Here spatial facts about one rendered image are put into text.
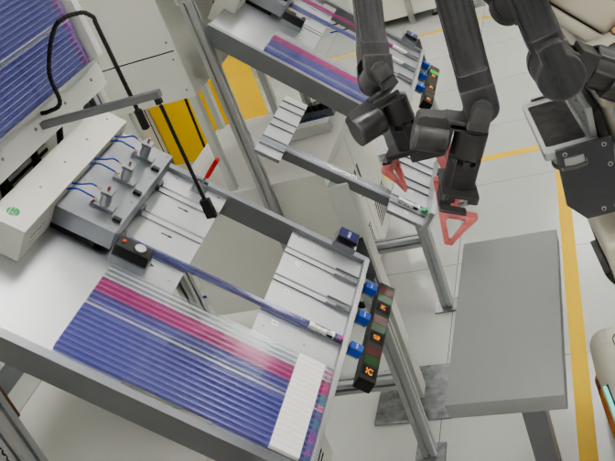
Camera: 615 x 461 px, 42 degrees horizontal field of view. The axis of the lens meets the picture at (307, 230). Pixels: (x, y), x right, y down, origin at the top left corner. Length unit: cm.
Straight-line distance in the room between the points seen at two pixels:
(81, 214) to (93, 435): 61
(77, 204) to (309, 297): 55
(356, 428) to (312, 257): 86
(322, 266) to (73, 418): 75
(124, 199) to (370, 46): 62
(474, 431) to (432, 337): 49
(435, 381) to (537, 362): 97
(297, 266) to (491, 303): 46
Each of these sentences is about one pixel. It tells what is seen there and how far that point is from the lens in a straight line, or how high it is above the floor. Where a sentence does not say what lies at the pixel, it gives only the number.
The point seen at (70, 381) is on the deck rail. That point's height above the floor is 101.
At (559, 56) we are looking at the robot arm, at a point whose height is 127.
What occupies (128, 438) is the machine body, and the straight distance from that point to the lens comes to 199.
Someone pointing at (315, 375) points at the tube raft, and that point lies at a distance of 166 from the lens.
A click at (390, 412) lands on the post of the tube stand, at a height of 1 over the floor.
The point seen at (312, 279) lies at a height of 79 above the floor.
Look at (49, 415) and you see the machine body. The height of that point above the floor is 62.
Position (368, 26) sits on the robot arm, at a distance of 163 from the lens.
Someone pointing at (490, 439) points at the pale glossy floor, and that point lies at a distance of 247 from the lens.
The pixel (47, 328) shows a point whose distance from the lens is 156.
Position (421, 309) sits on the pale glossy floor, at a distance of 302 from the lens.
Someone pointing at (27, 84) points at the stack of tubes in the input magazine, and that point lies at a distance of 173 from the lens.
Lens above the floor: 175
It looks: 27 degrees down
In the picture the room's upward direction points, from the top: 22 degrees counter-clockwise
